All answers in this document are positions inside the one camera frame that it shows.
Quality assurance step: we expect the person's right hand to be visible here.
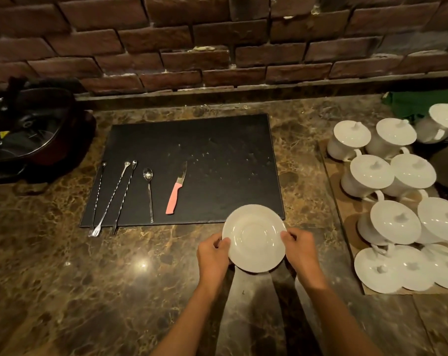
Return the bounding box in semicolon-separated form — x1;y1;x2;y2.
281;228;331;292

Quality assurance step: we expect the person's left hand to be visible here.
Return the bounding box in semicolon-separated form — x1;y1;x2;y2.
197;233;232;290

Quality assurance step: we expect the white saucer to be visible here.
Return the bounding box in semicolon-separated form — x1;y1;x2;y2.
222;204;287;273

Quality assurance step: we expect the person's left forearm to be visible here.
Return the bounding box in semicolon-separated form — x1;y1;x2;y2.
152;272;233;356

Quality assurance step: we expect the person's right forearm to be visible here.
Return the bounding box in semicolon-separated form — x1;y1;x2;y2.
301;280;385;356

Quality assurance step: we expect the brown cardboard sheet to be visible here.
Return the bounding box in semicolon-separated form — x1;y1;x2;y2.
318;139;448;295

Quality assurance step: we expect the black rectangular placemat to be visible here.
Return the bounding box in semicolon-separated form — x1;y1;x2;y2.
79;113;286;229

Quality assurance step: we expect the small silver spoon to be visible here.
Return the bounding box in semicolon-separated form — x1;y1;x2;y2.
143;168;154;223

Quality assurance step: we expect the group of white lidded cups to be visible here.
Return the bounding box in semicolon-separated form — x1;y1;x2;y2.
326;103;448;294

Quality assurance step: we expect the long twisted bar fork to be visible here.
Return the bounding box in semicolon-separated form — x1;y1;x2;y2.
110;160;138;236
89;162;107;237
91;161;131;238

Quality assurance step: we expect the green cloth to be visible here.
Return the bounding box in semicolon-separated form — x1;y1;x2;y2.
381;89;448;123

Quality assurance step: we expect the pink handled knife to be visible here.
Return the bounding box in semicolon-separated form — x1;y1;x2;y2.
165;161;188;215

